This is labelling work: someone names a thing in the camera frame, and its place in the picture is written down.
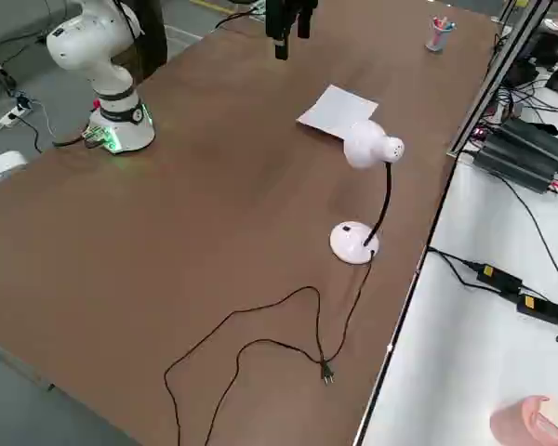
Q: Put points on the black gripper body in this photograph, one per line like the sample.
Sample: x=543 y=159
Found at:
x=290 y=4

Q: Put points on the white A4 paper sheet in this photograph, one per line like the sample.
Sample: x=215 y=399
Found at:
x=335 y=109

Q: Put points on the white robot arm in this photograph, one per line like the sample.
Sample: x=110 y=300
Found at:
x=88 y=51

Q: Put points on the pink pen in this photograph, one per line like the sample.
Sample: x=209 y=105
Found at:
x=436 y=22

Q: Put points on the clear plastic pen cup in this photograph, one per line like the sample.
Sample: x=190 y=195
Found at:
x=436 y=42

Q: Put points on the white desk lamp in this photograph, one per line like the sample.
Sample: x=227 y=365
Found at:
x=365 y=144

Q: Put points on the blue pen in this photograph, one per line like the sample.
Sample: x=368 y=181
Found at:
x=450 y=26

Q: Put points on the small device with red display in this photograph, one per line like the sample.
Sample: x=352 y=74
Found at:
x=479 y=135

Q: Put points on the black finned power supply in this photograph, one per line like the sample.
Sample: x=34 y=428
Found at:
x=516 y=162
x=539 y=139

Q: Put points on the white power strip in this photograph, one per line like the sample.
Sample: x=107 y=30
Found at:
x=15 y=116

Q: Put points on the white box with orange label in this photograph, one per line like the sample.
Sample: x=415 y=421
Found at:
x=2 y=169

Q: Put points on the black adapter with yellow label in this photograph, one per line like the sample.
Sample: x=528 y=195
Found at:
x=539 y=307
x=497 y=277

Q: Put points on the pink plastic container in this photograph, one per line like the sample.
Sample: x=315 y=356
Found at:
x=521 y=420

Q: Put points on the aluminium frame post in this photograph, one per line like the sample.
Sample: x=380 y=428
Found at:
x=495 y=79

